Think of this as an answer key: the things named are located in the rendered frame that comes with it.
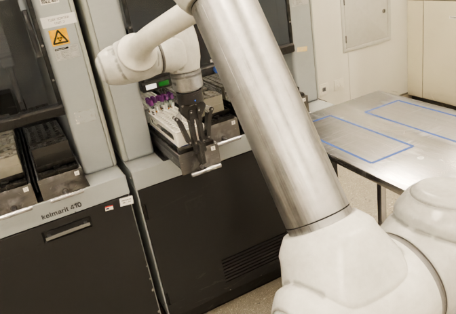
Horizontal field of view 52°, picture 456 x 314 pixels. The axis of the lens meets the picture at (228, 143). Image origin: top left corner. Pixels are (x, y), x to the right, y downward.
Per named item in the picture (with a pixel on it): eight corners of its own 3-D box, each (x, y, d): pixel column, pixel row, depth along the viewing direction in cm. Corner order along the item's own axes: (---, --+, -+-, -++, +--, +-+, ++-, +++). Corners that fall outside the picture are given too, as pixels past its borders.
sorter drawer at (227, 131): (147, 105, 220) (143, 87, 217) (174, 97, 225) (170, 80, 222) (211, 150, 158) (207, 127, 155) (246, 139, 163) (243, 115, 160)
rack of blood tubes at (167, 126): (150, 127, 170) (146, 111, 167) (175, 119, 173) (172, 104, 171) (179, 151, 145) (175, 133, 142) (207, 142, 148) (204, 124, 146)
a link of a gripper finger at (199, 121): (191, 106, 139) (195, 104, 139) (198, 140, 143) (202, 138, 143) (196, 108, 135) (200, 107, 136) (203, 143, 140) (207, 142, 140)
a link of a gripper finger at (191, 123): (193, 110, 135) (188, 110, 134) (199, 145, 139) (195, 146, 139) (188, 106, 138) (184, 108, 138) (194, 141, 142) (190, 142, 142)
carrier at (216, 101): (222, 108, 172) (220, 93, 169) (224, 110, 170) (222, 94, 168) (194, 117, 167) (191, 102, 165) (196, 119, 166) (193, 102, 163)
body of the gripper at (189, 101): (197, 83, 139) (201, 112, 143) (170, 90, 136) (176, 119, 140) (207, 87, 133) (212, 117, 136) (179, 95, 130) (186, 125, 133)
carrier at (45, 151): (72, 154, 151) (67, 138, 149) (73, 157, 150) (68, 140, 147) (35, 165, 147) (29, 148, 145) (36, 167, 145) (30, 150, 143)
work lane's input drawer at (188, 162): (125, 122, 202) (120, 103, 198) (155, 113, 207) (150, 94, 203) (187, 181, 140) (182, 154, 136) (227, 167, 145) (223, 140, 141)
